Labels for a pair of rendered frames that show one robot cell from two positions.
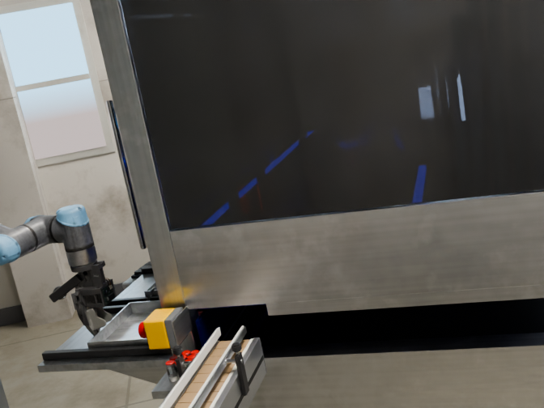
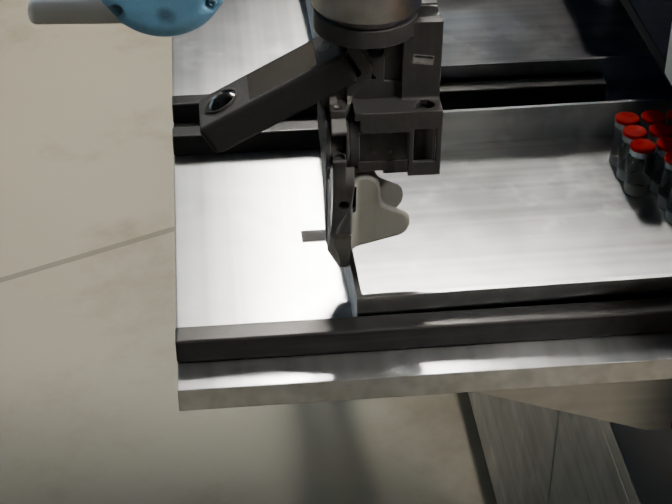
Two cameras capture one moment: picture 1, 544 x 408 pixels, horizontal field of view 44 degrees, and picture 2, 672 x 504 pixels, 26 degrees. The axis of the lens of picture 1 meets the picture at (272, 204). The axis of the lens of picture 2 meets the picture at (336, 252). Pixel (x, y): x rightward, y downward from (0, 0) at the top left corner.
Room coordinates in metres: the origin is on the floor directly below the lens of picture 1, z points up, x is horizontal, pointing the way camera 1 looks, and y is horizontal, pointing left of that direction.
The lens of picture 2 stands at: (0.90, 0.88, 1.55)
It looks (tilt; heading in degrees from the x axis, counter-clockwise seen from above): 35 degrees down; 338
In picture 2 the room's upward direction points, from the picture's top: straight up
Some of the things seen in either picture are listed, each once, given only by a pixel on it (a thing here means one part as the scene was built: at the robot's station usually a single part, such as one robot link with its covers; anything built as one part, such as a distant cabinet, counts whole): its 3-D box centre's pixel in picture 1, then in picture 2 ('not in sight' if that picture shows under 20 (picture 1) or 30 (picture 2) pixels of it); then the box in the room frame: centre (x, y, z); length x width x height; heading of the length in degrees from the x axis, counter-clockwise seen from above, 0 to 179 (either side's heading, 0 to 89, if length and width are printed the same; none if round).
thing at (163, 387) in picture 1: (190, 379); not in sight; (1.44, 0.26, 0.87); 0.14 x 0.13 x 0.02; 73
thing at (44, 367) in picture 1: (172, 308); (437, 131); (1.92, 0.35, 0.87); 0.70 x 0.48 x 0.02; 163
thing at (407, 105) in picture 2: (91, 284); (374, 86); (1.72, 0.51, 1.05); 0.09 x 0.08 x 0.12; 73
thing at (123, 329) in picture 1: (166, 323); (544, 204); (1.74, 0.35, 0.90); 0.34 x 0.26 x 0.04; 74
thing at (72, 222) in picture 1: (74, 227); not in sight; (1.72, 0.52, 1.21); 0.09 x 0.08 x 0.11; 62
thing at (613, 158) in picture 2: not in sight; (624, 140); (1.79, 0.24, 0.90); 0.02 x 0.02 x 0.05
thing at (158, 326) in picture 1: (165, 328); not in sight; (1.47, 0.30, 0.99); 0.08 x 0.07 x 0.07; 73
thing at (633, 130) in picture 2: not in sight; (631, 153); (1.77, 0.25, 0.90); 0.02 x 0.02 x 0.05
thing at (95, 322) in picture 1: (96, 323); (368, 224); (1.70, 0.52, 0.95); 0.06 x 0.03 x 0.09; 73
